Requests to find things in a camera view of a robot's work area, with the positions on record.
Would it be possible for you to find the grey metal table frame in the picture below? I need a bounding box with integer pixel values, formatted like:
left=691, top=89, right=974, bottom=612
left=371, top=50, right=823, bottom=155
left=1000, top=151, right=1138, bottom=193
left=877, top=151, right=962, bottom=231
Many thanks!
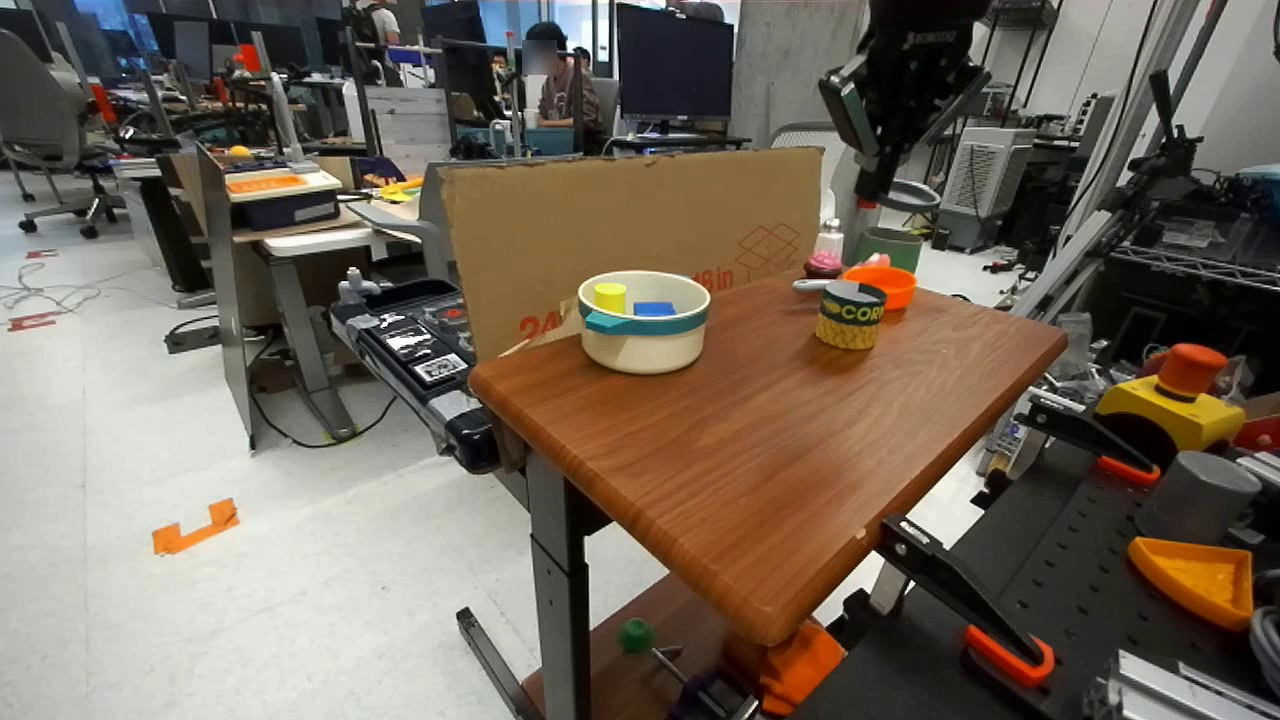
left=453, top=445, right=603, bottom=720

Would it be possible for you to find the black clamp orange handle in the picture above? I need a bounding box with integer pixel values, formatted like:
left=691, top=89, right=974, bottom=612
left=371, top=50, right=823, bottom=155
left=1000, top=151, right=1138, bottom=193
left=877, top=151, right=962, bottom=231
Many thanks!
left=1012, top=397, right=1168, bottom=492
left=871, top=516, right=1061, bottom=693

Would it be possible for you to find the black equipment tray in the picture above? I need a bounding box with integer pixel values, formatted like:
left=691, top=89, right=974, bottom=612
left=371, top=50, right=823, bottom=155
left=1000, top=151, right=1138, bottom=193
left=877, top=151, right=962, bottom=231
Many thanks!
left=324, top=273, right=508, bottom=476

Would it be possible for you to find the yellow corn can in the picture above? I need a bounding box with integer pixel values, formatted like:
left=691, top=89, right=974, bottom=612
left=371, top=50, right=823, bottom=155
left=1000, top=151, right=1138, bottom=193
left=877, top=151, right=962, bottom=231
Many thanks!
left=813, top=280, right=889, bottom=355

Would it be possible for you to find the green knob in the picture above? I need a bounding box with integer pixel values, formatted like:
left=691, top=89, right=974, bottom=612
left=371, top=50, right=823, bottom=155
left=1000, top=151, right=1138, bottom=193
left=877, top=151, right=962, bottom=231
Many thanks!
left=616, top=616, right=662, bottom=660

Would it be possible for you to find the black box orange top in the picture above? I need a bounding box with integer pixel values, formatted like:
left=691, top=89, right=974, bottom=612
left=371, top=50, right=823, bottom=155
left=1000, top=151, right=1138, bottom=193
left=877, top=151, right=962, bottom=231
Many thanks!
left=216, top=162, right=347, bottom=231

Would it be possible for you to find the grey desk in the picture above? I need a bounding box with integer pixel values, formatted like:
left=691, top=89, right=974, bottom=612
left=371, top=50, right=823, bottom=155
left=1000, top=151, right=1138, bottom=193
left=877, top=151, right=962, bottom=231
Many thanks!
left=196, top=135, right=379, bottom=454

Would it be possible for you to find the aluminium extrusion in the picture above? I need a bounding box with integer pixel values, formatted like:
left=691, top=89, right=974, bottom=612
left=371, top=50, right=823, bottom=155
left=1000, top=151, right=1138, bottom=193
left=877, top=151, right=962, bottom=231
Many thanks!
left=1115, top=646, right=1280, bottom=720

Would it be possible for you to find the black tripod rig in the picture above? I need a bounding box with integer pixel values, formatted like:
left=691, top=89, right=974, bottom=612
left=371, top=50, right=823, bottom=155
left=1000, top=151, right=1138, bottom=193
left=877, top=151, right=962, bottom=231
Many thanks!
left=1012, top=63, right=1280, bottom=392

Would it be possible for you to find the brown wooden base board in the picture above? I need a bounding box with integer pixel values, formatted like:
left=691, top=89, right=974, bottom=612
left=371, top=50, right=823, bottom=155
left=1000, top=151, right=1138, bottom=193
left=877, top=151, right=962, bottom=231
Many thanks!
left=518, top=573, right=757, bottom=720

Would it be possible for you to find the black floor cable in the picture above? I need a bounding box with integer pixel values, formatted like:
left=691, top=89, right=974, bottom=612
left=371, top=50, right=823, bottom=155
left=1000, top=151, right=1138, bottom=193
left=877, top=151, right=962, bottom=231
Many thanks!
left=253, top=335, right=404, bottom=454

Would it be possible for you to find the grey office chair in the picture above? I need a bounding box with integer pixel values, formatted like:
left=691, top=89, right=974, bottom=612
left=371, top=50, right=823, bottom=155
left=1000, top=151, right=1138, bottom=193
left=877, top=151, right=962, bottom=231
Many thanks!
left=0, top=23, right=132, bottom=245

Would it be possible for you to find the dark monitor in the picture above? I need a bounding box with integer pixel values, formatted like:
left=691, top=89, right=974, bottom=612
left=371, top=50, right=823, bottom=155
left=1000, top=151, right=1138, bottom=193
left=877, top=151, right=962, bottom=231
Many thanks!
left=613, top=0, right=736, bottom=132

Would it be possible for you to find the green cup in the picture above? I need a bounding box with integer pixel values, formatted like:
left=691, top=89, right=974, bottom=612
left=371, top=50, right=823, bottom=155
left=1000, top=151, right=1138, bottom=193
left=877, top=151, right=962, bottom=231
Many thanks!
left=851, top=220, right=938, bottom=275

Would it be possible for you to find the white bowl teal band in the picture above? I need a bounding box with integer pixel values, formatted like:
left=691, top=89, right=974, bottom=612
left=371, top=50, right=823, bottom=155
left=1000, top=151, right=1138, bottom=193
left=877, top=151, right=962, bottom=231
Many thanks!
left=573, top=269, right=718, bottom=382

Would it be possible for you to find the large orange wedge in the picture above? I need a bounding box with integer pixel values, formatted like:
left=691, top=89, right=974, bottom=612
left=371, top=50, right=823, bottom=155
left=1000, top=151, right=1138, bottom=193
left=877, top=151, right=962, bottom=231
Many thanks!
left=1125, top=531, right=1259, bottom=635

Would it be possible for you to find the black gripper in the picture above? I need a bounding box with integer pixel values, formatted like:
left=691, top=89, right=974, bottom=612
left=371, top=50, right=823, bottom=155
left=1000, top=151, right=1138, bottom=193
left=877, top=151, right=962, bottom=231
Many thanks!
left=851, top=43, right=993, bottom=211

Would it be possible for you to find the grey plastic lid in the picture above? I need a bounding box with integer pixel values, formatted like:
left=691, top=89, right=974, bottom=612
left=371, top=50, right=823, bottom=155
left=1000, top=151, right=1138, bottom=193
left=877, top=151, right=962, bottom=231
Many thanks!
left=871, top=175, right=947, bottom=218

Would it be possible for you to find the yellow emergency stop button box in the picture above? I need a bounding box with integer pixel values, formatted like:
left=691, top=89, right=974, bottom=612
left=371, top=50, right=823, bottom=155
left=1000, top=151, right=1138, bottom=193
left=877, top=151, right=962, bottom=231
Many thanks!
left=1094, top=341, right=1252, bottom=455

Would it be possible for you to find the brown cardboard panel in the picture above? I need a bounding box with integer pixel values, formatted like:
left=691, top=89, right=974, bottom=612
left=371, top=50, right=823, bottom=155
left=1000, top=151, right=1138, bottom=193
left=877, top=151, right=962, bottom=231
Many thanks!
left=438, top=143, right=828, bottom=369

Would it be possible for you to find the orange funnel white handle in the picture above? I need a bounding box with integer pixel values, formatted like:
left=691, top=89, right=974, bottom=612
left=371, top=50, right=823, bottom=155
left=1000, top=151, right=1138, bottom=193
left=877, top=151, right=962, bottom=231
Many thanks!
left=794, top=255, right=923, bottom=320

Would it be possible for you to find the white appliance box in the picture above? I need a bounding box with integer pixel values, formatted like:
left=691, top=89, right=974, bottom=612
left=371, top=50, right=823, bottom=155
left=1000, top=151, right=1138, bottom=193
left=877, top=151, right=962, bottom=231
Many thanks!
left=938, top=125, right=1043, bottom=224

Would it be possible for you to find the black metal bracket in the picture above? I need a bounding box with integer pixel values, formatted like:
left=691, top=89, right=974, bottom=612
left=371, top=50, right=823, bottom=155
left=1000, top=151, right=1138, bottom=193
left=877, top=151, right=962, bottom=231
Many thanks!
left=651, top=646, right=766, bottom=720

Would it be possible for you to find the orange printed bracket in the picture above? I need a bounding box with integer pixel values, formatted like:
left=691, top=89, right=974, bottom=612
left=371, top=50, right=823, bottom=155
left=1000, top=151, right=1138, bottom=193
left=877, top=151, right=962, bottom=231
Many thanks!
left=757, top=622, right=851, bottom=717

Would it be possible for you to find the orange floor marker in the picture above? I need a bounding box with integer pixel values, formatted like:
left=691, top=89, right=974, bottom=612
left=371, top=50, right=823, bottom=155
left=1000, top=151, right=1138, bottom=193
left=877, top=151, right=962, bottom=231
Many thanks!
left=150, top=498, right=245, bottom=559

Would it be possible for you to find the grey cylinder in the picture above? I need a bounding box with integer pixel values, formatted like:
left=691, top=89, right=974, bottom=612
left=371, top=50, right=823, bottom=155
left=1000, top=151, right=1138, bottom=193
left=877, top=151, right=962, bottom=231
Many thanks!
left=1171, top=449, right=1264, bottom=516

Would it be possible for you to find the seated person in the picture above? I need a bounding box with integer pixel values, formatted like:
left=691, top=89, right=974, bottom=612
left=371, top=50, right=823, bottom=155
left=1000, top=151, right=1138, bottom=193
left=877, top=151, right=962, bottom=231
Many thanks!
left=522, top=18, right=607, bottom=135

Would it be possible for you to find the small white bottle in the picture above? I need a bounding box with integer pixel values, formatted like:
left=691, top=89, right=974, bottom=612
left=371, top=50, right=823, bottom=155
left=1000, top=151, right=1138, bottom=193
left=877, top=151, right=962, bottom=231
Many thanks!
left=813, top=218, right=851, bottom=265

